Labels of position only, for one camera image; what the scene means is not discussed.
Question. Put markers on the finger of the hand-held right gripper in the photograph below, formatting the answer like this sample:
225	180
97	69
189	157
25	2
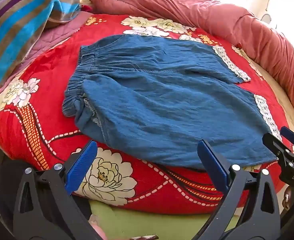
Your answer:
278	148
290	135

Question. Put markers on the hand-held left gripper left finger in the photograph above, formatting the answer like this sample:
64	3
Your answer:
79	166

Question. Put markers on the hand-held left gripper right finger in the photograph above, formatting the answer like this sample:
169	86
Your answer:
211	166

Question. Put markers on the blue denim pants lace trim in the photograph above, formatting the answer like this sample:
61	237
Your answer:
161	100

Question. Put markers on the green bed sheet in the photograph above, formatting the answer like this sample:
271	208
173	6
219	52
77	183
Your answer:
137	222

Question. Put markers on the red floral blanket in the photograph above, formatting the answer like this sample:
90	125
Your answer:
49	62

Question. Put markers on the pink quilted pad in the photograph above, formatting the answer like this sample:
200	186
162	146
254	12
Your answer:
54	35

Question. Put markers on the striped blue brown towel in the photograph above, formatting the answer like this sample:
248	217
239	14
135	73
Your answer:
19	25

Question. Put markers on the reddish brown comforter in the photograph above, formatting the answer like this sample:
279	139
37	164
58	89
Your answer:
186	7

